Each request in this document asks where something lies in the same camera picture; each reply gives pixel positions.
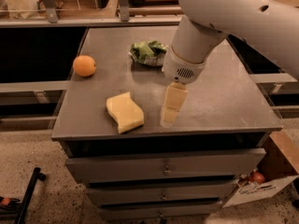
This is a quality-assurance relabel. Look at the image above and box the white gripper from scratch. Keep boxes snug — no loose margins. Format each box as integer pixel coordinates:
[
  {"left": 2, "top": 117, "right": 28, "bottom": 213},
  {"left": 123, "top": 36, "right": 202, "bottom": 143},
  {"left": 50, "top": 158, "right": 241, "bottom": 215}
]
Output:
[{"left": 161, "top": 46, "right": 206, "bottom": 127}]

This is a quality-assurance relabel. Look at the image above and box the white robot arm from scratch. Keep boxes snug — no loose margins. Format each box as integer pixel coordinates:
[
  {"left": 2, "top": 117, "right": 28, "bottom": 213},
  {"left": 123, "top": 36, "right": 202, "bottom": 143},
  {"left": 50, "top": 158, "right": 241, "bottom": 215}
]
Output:
[{"left": 161, "top": 0, "right": 299, "bottom": 126}]

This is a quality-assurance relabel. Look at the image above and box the yellow wavy sponge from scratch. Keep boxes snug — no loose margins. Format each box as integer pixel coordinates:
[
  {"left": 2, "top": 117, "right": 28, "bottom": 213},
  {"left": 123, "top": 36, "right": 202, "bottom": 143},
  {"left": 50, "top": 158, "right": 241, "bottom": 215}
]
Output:
[{"left": 106, "top": 92, "right": 144, "bottom": 133}]

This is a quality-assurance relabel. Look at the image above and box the crumpled green snack bag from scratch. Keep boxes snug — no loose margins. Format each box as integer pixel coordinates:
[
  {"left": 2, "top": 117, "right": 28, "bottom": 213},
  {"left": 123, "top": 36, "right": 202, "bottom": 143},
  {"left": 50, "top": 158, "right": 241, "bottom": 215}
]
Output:
[{"left": 129, "top": 40, "right": 168, "bottom": 67}]

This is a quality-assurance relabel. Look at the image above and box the grey drawer cabinet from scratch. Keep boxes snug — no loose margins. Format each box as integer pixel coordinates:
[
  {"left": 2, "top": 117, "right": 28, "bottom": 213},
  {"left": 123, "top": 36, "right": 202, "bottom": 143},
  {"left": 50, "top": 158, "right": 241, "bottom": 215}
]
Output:
[{"left": 52, "top": 26, "right": 281, "bottom": 220}]

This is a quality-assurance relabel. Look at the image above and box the orange fruit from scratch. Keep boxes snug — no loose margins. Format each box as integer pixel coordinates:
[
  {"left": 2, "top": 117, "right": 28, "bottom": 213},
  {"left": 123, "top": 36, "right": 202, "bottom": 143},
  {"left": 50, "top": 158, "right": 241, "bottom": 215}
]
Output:
[{"left": 73, "top": 55, "right": 96, "bottom": 77}]

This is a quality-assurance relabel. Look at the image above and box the middle grey drawer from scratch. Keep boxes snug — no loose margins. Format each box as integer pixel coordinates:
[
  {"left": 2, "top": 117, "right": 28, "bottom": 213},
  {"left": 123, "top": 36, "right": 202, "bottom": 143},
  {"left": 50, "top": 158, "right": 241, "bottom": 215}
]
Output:
[{"left": 86, "top": 180, "right": 236, "bottom": 206}]

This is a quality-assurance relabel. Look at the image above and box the grey drawer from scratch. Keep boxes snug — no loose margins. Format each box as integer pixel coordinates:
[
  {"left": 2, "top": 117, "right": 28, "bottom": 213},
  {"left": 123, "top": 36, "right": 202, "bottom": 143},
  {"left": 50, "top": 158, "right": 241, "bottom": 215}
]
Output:
[
  {"left": 86, "top": 180, "right": 236, "bottom": 206},
  {"left": 99, "top": 201, "right": 222, "bottom": 220},
  {"left": 65, "top": 148, "right": 266, "bottom": 183}
]

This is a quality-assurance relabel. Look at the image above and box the top grey drawer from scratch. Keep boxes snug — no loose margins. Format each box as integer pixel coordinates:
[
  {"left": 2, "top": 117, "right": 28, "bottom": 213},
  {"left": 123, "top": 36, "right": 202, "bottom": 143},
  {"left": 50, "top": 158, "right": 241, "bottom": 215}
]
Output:
[{"left": 65, "top": 148, "right": 266, "bottom": 183}]

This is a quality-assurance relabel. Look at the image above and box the red onion in box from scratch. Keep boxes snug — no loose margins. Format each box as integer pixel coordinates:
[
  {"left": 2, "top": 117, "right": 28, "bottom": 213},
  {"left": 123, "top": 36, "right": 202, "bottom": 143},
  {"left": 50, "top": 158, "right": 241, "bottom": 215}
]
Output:
[{"left": 250, "top": 170, "right": 265, "bottom": 184}]

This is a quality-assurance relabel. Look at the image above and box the open cardboard box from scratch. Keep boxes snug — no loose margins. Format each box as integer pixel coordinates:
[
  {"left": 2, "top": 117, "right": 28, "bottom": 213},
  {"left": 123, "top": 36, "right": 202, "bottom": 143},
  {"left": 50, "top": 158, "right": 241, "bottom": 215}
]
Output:
[{"left": 224, "top": 131, "right": 299, "bottom": 207}]

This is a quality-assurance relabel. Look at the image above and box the bottom grey drawer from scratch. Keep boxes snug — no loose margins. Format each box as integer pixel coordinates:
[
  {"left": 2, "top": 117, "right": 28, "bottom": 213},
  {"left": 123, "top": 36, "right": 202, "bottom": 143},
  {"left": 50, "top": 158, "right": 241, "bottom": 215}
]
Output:
[{"left": 99, "top": 201, "right": 222, "bottom": 220}]

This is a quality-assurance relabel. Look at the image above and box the grey metal railing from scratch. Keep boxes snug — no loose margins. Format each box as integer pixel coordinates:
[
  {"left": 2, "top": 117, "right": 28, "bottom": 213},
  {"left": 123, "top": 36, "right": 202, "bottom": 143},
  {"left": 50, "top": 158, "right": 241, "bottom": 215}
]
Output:
[{"left": 0, "top": 0, "right": 182, "bottom": 28}]

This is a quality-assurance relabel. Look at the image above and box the black metal stand leg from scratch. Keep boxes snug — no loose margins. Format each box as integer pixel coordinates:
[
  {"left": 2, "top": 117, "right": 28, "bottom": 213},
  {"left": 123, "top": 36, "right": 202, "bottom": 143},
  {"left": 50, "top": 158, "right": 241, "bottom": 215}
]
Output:
[{"left": 14, "top": 167, "right": 46, "bottom": 224}]

